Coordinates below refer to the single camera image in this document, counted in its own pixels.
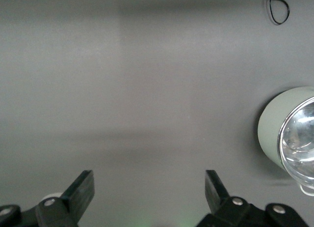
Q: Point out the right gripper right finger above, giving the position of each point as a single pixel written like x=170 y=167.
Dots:
x=220 y=207

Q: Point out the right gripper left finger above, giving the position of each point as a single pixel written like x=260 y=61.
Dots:
x=73 y=207

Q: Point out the sage green cooking pot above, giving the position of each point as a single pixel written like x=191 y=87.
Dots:
x=269 y=119

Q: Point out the glass pot lid steel rim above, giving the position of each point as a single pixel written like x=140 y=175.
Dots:
x=299 y=138

